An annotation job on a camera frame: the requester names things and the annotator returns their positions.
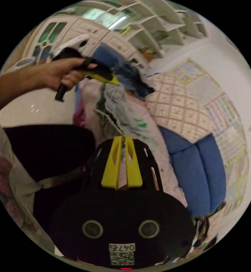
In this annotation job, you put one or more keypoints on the bed with patchwork quilt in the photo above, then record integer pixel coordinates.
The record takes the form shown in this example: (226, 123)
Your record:
(180, 102)

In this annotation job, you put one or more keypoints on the person's body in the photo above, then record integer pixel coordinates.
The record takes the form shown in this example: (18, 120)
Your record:
(49, 148)

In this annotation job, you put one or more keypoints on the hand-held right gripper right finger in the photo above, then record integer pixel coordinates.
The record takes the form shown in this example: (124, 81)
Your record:
(134, 170)

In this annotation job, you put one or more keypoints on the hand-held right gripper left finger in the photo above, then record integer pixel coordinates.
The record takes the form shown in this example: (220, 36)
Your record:
(109, 170)

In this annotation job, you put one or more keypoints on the pile of clothes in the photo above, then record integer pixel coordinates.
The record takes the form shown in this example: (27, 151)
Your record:
(129, 76)

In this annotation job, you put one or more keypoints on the white cupboard with glass doors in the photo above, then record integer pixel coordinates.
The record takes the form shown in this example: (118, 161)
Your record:
(59, 36)

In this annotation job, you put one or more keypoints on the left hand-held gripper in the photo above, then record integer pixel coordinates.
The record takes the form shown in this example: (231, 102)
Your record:
(100, 68)

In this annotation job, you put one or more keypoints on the white wall shelf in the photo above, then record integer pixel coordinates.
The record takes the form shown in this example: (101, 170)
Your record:
(159, 23)

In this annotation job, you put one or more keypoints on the person's left forearm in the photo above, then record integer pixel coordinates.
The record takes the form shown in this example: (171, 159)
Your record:
(17, 86)

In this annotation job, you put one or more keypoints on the person's left hand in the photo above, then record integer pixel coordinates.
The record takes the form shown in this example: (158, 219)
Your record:
(57, 73)

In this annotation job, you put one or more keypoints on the blue rolled blanket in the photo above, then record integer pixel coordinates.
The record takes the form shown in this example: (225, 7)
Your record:
(193, 170)

